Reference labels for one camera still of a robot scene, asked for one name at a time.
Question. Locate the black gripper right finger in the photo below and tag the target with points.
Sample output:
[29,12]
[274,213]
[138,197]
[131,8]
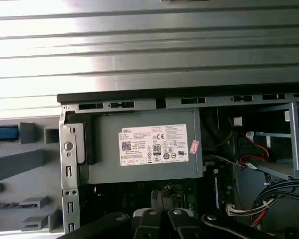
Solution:
[182,224]

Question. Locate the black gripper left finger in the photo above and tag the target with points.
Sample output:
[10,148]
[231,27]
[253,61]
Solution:
[149,226]

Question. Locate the grey power supply unit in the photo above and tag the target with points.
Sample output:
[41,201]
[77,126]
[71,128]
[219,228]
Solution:
[109,149]

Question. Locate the grey plastic parts rack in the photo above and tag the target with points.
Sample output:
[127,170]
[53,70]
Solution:
[53,159]

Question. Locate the black open PC case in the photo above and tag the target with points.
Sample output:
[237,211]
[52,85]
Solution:
[109,95]

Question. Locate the grey metal drive cage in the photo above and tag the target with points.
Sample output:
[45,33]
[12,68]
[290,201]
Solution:
[295,139]

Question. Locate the RAM stick on rack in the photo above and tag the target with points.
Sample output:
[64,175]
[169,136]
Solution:
[5,205]

